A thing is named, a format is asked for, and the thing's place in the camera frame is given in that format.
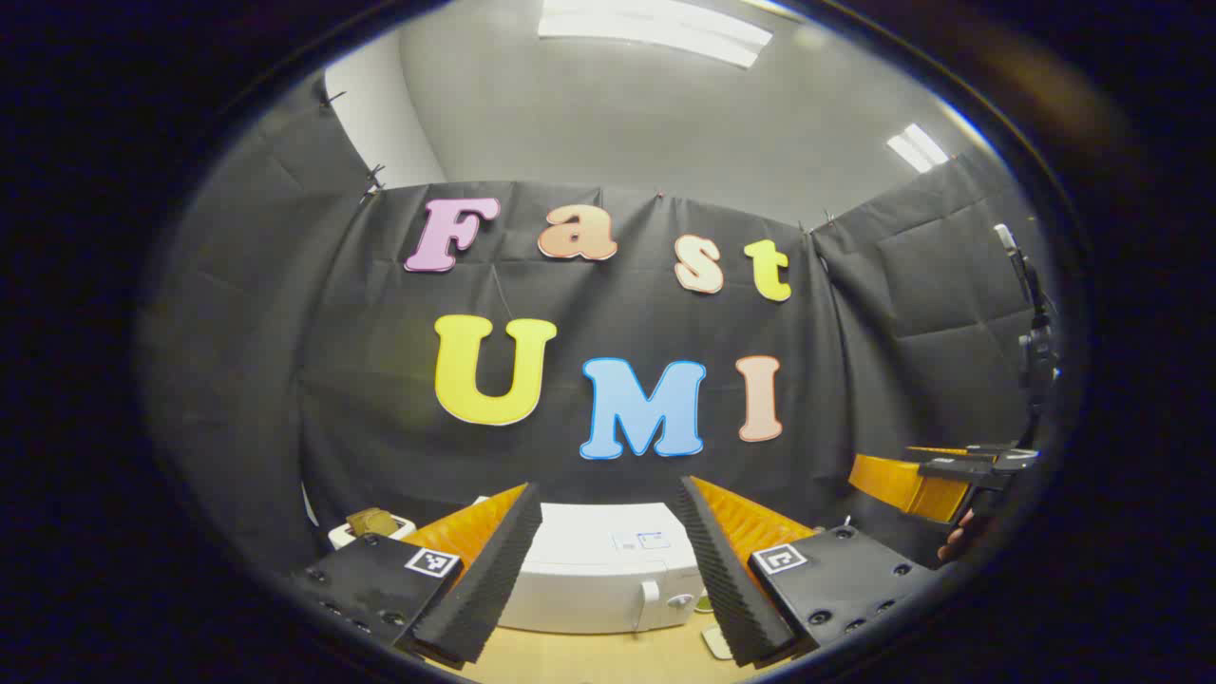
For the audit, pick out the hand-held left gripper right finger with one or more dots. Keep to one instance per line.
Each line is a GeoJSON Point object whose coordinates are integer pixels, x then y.
{"type": "Point", "coordinates": [727, 589]}

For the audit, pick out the black backdrop cloth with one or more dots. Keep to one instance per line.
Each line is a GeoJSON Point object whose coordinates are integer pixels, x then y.
{"type": "Point", "coordinates": [617, 313]}

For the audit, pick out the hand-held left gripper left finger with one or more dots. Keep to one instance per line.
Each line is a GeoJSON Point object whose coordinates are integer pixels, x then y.
{"type": "Point", "coordinates": [484, 589]}

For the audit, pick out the white toaster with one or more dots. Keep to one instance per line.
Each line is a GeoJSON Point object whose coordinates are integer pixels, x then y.
{"type": "Point", "coordinates": [340, 535]}

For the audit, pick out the brown bread slice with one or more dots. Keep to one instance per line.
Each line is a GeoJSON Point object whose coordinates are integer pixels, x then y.
{"type": "Point", "coordinates": [370, 522]}

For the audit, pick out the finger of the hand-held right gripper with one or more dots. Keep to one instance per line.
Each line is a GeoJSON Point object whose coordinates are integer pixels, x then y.
{"type": "Point", "coordinates": [902, 484]}

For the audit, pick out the white microwave oven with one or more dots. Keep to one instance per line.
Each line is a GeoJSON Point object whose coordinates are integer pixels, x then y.
{"type": "Point", "coordinates": [589, 570]}

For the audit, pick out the small ceiling light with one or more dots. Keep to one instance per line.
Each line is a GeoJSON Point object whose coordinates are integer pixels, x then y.
{"type": "Point", "coordinates": [918, 148]}

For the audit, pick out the pale green square plate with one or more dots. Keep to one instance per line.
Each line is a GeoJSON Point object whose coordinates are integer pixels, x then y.
{"type": "Point", "coordinates": [718, 644]}

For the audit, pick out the long ceiling light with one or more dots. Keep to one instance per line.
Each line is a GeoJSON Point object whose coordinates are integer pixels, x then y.
{"type": "Point", "coordinates": [655, 30]}

